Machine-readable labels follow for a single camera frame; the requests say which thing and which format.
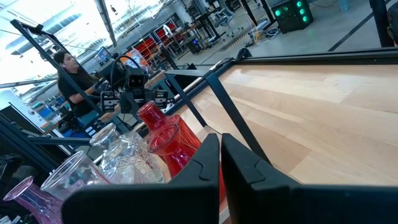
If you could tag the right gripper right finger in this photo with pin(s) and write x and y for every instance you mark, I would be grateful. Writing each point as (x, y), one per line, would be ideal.
(280, 205)

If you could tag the clear cut-glass square vase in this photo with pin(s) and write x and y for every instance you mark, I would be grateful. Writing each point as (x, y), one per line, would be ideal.
(133, 161)

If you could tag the red bulb vase narrow neck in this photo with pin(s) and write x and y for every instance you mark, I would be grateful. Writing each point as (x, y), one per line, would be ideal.
(222, 193)

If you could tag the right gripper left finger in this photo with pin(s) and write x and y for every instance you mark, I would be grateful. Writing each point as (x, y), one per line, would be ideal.
(186, 205)

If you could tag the computer monitor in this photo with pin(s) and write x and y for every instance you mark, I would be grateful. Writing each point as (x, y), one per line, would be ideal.
(102, 56)

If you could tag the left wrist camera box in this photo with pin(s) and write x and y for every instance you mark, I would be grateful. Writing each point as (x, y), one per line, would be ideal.
(136, 81)

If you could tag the red shelving unit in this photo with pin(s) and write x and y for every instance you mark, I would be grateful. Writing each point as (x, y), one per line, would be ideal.
(146, 48)

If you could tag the clear wide-mouth glass vase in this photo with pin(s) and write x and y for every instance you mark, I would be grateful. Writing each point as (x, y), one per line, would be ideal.
(68, 177)

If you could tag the red square glass vase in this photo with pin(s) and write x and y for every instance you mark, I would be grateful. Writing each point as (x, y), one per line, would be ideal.
(186, 132)

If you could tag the pink cone-shaped glass vase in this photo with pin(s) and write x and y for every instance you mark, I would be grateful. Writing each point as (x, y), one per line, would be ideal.
(40, 205)

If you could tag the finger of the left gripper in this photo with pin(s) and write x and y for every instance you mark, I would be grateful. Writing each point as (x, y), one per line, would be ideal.
(135, 108)
(125, 109)

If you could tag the red ribbed wide-mouth vase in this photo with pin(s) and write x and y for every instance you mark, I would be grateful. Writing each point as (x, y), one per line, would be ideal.
(177, 161)

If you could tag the person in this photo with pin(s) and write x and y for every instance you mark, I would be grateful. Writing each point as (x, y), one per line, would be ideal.
(74, 90)

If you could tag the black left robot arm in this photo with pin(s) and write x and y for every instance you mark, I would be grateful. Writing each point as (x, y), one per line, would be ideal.
(104, 79)

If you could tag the office chair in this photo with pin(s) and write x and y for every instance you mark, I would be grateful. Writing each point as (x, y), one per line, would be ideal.
(224, 18)

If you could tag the black table frame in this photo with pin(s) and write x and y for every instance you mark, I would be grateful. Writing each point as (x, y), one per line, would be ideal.
(311, 57)

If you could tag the black computer green lights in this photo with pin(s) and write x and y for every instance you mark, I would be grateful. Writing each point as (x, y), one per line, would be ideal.
(289, 21)

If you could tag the black upright post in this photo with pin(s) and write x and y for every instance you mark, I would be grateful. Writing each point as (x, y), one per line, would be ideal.
(381, 21)

